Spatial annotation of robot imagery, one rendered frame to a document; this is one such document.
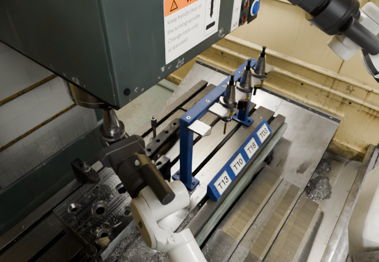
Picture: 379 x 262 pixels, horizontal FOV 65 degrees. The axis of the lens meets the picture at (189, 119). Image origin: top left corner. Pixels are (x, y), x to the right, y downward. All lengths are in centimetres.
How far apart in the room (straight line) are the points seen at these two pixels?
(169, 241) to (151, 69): 35
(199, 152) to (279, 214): 42
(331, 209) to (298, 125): 43
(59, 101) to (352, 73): 124
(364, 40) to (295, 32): 81
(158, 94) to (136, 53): 165
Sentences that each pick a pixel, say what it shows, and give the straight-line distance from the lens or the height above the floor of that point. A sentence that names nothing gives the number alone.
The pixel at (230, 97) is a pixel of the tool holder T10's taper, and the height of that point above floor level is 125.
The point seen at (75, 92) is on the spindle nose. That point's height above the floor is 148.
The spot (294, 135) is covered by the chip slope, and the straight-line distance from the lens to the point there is 161.
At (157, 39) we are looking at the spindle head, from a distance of 47.
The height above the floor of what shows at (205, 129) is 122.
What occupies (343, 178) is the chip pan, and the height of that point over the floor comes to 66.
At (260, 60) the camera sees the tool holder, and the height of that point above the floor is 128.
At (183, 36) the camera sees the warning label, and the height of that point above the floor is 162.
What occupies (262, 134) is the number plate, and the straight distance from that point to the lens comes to 135.
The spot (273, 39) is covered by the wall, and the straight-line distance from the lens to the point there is 159.
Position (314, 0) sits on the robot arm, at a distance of 70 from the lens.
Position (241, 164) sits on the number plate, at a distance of 122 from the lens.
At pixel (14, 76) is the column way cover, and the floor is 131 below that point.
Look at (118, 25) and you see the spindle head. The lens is 41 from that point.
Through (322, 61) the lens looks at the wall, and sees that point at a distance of 154.
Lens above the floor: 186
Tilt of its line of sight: 43 degrees down
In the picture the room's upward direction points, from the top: 2 degrees clockwise
